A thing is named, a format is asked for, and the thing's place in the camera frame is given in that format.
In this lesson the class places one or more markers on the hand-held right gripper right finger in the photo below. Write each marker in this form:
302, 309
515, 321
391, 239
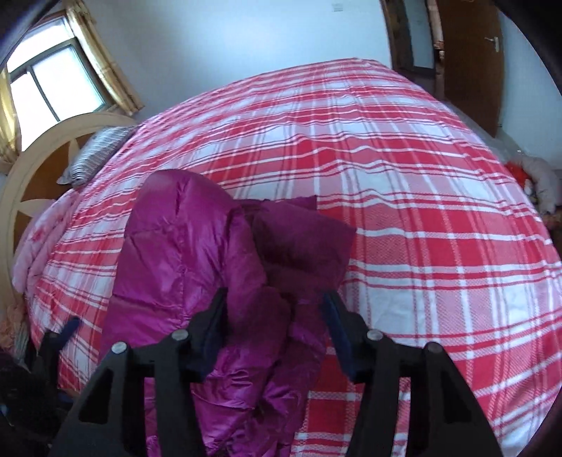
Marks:
336, 329

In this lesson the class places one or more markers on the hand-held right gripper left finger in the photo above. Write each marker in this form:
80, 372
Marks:
214, 327

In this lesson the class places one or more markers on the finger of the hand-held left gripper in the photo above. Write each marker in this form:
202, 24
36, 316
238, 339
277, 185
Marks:
70, 328

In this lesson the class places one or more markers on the purple down jacket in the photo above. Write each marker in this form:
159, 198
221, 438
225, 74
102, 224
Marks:
175, 246

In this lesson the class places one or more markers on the pink quilt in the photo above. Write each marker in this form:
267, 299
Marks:
39, 237

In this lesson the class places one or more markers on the red plaid bed sheet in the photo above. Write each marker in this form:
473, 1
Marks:
417, 219

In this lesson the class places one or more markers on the grey striped pillow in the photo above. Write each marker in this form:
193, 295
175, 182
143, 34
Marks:
96, 154

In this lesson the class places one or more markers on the wooden headboard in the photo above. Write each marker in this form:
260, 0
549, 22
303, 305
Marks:
44, 145

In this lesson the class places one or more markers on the yellow curtain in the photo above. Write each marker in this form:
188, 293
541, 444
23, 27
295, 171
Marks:
109, 66
8, 132

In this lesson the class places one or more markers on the window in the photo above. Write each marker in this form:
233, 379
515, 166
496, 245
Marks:
57, 79

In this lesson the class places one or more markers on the brown wooden door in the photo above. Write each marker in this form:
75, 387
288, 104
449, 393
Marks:
470, 66

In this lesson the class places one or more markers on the brown door frame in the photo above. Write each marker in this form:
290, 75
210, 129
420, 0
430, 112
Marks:
397, 39

